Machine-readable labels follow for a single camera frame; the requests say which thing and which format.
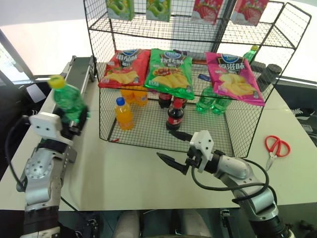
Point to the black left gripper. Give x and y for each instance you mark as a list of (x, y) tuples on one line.
[(73, 127)]

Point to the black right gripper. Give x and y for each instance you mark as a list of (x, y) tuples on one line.
[(193, 161)]

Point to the green bottle with yellow cap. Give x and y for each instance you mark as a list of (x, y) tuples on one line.
[(68, 99)]

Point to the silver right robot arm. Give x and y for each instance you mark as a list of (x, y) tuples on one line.
[(250, 188)]

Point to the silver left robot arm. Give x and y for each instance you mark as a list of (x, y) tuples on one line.
[(37, 171)]

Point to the black conveyor belt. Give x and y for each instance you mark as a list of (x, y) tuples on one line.
[(78, 69)]

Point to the green bottle behind rack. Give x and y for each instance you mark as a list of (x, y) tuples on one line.
[(250, 55)]

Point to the cola bottle with red cap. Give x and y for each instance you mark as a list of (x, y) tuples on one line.
[(175, 116)]

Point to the dark tablet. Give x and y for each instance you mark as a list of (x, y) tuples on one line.
[(37, 92)]

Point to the orange soda bottle blue cap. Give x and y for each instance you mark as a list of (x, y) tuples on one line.
[(124, 115)]

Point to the green soda bottle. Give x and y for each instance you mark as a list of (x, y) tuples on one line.
[(204, 101), (221, 106)]

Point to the red chips bag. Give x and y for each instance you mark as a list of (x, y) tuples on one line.
[(123, 70)]

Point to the grey rounded shape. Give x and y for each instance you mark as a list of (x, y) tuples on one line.
[(130, 224), (192, 224)]

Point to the green chips bag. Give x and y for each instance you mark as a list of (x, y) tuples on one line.
[(169, 74)]

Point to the blue card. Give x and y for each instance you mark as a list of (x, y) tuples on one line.
[(204, 77)]

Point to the pink chips bag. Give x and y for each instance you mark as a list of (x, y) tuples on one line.
[(234, 79)]

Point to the dark purple box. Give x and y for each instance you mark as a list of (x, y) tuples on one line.
[(190, 55)]

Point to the green juice carton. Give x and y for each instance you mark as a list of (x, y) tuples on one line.
[(121, 8), (158, 10)]

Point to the black cylinder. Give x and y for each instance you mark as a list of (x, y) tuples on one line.
[(270, 74)]

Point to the red strawberry juice carton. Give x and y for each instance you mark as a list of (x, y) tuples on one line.
[(206, 11), (248, 11)]

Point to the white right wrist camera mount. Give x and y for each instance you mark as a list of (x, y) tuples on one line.
[(204, 146)]

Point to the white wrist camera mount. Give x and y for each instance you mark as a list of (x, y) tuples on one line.
[(45, 125), (204, 146)]

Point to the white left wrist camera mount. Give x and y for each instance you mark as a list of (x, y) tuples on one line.
[(45, 125)]

